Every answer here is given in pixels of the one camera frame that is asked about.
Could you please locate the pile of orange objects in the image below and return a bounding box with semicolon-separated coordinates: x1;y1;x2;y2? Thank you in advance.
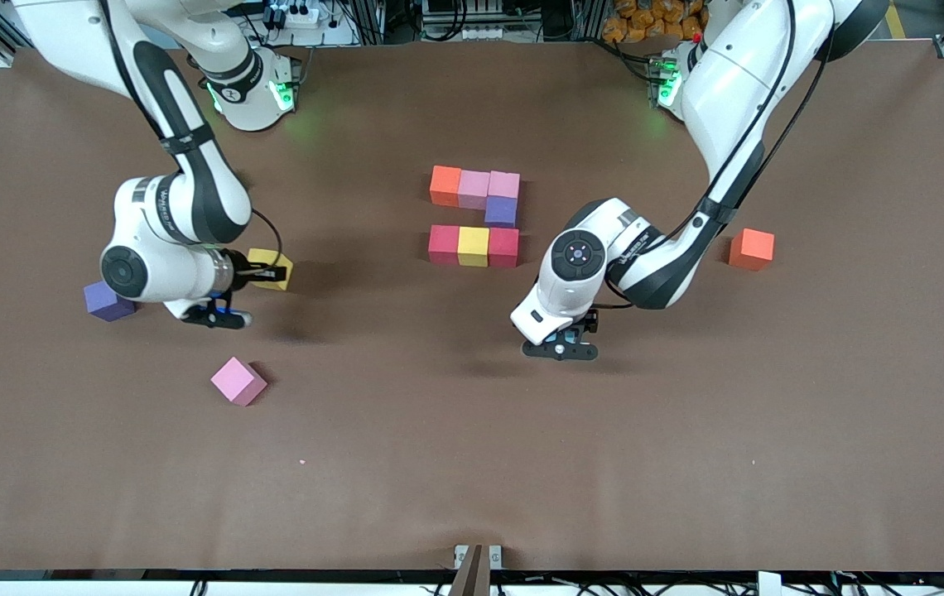
602;0;709;45

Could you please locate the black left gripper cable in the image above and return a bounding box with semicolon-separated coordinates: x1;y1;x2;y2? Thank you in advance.
595;277;637;311

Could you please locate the table cover sheet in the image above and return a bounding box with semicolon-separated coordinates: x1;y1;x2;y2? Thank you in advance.
0;40;944;574

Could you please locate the red foam cube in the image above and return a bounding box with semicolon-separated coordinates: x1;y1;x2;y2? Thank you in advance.
488;227;520;269
428;224;460;266

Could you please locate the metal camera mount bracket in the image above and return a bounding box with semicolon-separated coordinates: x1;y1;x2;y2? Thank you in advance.
453;543;503;596

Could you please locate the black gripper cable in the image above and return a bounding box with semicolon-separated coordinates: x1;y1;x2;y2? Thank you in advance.
595;277;637;311
250;207;284;266

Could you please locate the yellow foam cube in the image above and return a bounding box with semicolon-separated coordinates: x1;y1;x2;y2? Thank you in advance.
457;226;491;268
247;248;294;292

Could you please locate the orange foam cube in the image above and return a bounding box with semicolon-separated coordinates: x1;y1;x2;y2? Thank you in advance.
430;166;463;208
728;228;776;272

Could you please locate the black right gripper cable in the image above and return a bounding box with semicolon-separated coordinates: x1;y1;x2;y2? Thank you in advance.
250;207;284;266

